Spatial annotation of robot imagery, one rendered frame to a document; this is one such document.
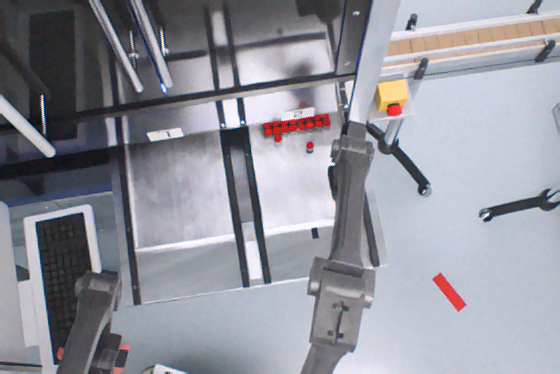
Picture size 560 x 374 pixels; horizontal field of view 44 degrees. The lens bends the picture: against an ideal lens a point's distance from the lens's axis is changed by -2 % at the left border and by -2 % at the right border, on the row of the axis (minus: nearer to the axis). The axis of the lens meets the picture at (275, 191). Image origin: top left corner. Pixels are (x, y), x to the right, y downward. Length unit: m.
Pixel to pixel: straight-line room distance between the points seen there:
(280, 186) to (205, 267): 0.29
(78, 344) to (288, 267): 0.74
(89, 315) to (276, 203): 0.73
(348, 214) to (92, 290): 0.50
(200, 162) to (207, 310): 0.94
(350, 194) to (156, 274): 0.72
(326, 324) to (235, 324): 1.59
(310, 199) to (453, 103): 1.25
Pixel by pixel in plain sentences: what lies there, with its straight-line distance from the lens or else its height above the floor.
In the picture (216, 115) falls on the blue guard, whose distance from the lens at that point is 1.76.
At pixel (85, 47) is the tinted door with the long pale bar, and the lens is 1.40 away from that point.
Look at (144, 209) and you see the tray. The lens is 1.93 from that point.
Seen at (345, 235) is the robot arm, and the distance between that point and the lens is 1.27.
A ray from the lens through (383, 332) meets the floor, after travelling 2.75.
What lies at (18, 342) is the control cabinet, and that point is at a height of 0.86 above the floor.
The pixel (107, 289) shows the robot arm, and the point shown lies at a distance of 1.41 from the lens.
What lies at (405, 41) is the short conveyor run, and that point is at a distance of 2.04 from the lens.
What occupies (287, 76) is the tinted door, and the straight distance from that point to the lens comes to 1.63.
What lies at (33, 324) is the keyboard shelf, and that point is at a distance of 2.05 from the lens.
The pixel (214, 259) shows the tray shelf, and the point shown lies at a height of 0.88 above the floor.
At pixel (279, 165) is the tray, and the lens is 1.93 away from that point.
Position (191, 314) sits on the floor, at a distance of 2.76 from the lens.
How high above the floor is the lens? 2.72
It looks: 75 degrees down
